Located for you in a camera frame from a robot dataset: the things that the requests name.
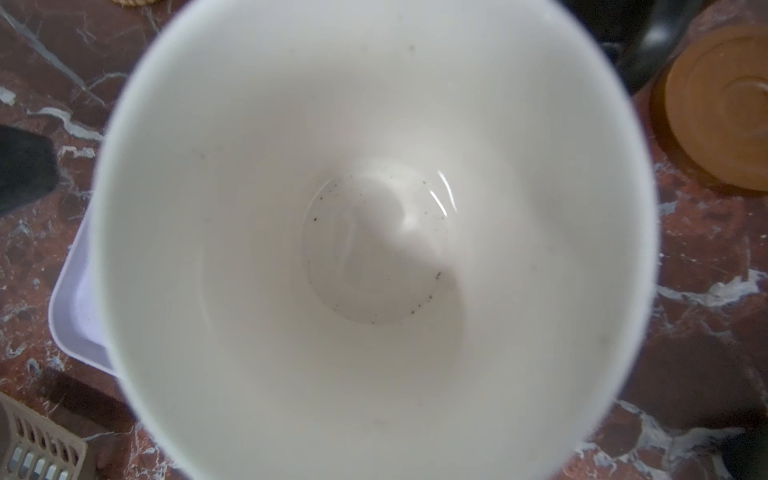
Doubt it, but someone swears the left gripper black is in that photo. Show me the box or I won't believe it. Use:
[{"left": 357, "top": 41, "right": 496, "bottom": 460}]
[{"left": 0, "top": 125, "right": 58, "bottom": 213}]

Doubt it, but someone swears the white mug lilac handle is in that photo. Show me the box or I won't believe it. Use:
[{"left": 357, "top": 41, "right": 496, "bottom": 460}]
[{"left": 90, "top": 1, "right": 659, "bottom": 479}]

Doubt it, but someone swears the black mug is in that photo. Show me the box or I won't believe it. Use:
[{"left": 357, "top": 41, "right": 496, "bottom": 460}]
[{"left": 562, "top": 0, "right": 703, "bottom": 95}]

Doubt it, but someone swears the white rainbow rope coaster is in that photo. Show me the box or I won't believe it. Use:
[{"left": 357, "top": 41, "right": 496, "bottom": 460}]
[{"left": 112, "top": 0, "right": 161, "bottom": 8}]

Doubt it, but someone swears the lilac plastic tray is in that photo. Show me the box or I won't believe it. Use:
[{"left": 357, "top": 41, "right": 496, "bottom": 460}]
[{"left": 48, "top": 208, "right": 115, "bottom": 376}]

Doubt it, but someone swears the brown litter scoop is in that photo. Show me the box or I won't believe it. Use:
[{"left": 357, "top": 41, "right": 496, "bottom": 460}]
[{"left": 0, "top": 394, "right": 97, "bottom": 480}]

